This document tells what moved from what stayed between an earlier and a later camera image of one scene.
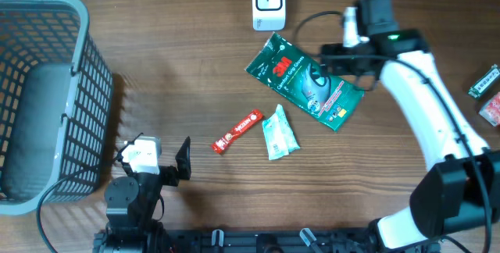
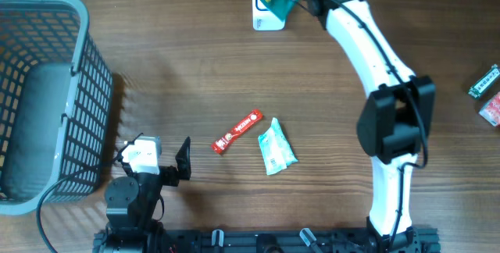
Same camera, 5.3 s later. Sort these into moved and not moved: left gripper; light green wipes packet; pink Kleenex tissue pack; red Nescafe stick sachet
Moved: light green wipes packet
Not moved: left gripper; red Nescafe stick sachet; pink Kleenex tissue pack
